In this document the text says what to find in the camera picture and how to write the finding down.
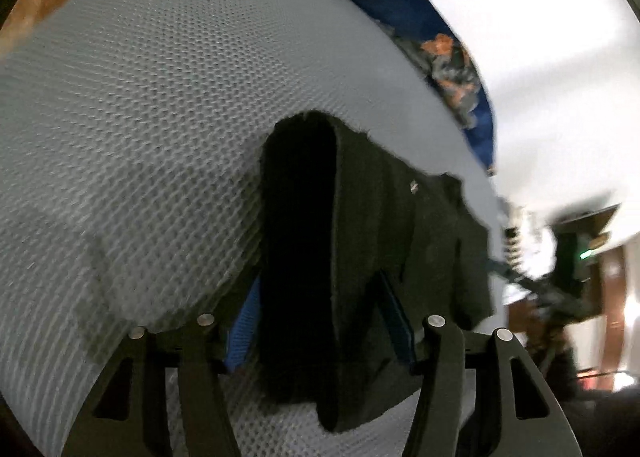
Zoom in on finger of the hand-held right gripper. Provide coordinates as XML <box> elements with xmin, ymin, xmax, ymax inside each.
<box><xmin>484</xmin><ymin>256</ymin><xmax>557</xmax><ymax>299</ymax></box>

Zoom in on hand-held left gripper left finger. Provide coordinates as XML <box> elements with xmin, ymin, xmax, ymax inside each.
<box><xmin>62</xmin><ymin>275</ymin><xmax>264</xmax><ymax>457</ymax></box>

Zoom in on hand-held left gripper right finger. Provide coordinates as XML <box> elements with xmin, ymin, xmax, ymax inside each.
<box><xmin>371</xmin><ymin>269</ymin><xmax>584</xmax><ymax>457</ymax></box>

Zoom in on black pants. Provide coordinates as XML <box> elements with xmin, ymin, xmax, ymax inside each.
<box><xmin>259</xmin><ymin>110</ymin><xmax>497</xmax><ymax>434</ymax></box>

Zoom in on brown wooden furniture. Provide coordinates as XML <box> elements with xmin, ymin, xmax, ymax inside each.
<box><xmin>597</xmin><ymin>239</ymin><xmax>640</xmax><ymax>380</ymax></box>

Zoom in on grey mesh bed pad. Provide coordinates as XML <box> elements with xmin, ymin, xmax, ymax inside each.
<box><xmin>0</xmin><ymin>0</ymin><xmax>507</xmax><ymax>457</ymax></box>

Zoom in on blue floral blanket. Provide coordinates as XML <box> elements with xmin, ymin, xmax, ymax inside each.
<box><xmin>257</xmin><ymin>0</ymin><xmax>499</xmax><ymax>176</ymax></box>

